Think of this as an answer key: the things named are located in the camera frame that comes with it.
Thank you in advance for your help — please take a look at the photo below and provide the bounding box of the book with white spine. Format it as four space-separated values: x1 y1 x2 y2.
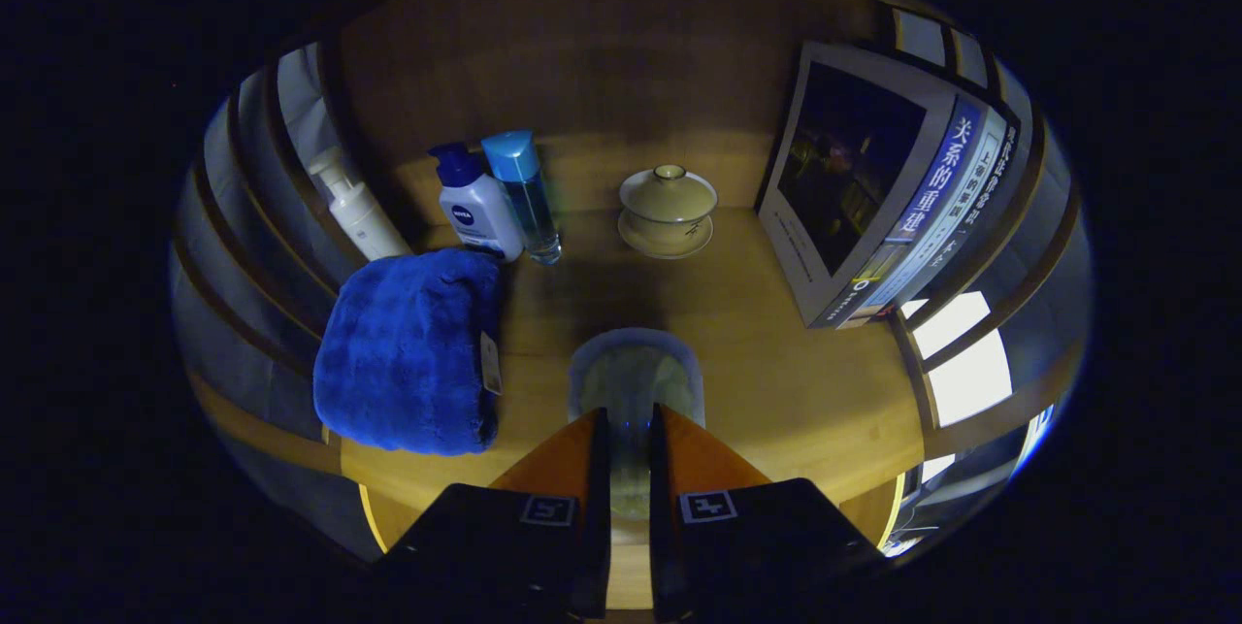
873 105 1010 314

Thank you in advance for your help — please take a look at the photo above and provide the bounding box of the lidded ceramic teacup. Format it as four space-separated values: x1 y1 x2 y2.
617 164 719 261

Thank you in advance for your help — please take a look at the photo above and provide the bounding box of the scrub sponge with green handle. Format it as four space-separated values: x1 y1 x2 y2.
567 327 706 523

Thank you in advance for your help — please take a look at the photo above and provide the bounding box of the wooden cabinet frame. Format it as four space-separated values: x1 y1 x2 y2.
170 0 1093 567

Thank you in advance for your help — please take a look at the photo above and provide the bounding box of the book with blue spine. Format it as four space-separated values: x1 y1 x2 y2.
755 42 986 329

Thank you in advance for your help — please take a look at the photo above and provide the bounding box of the wooden countertop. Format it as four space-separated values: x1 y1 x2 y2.
335 129 928 610

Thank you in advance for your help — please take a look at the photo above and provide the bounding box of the clear blue bottle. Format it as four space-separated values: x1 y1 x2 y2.
480 129 564 267

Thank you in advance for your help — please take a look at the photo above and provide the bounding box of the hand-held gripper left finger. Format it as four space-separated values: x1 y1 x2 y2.
374 408 612 620

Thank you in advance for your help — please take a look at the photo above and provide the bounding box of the blue towel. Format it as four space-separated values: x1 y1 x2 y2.
312 247 506 457

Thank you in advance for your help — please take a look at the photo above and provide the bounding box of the white pump bottle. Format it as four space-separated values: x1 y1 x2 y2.
309 147 413 263

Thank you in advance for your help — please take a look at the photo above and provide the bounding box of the white lotion bottle blue cap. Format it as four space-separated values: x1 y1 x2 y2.
428 142 526 263

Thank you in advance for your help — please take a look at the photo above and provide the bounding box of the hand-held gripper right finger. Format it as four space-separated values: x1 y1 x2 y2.
648 403 889 623

